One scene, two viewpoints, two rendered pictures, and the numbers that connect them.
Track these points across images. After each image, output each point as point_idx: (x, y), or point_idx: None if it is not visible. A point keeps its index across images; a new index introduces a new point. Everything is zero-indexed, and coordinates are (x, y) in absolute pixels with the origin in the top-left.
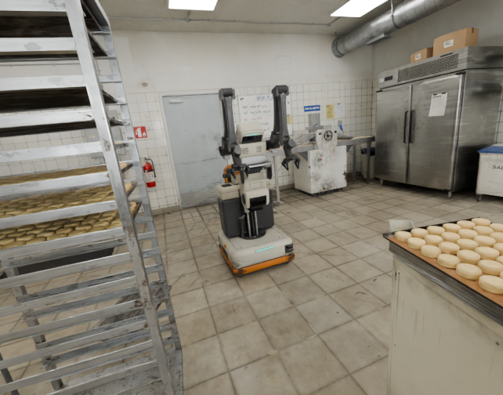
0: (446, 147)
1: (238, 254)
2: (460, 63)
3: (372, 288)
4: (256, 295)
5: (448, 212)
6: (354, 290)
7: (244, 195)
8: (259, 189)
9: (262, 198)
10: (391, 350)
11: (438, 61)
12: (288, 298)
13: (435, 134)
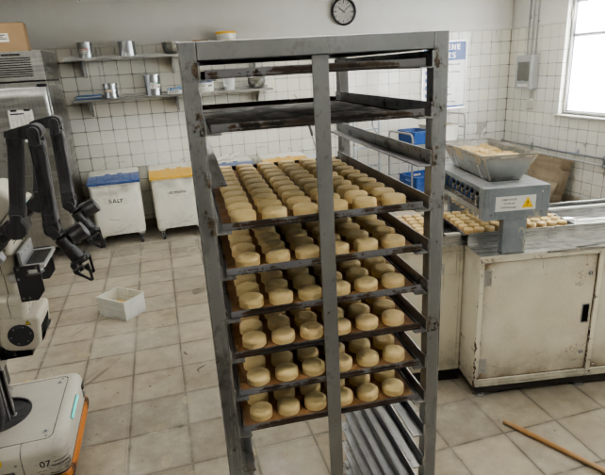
0: (56, 186)
1: (63, 437)
2: (36, 71)
3: (198, 358)
4: (138, 464)
5: (106, 269)
6: (192, 371)
7: (30, 323)
8: (37, 303)
9: (46, 318)
10: None
11: None
12: (170, 428)
13: (31, 169)
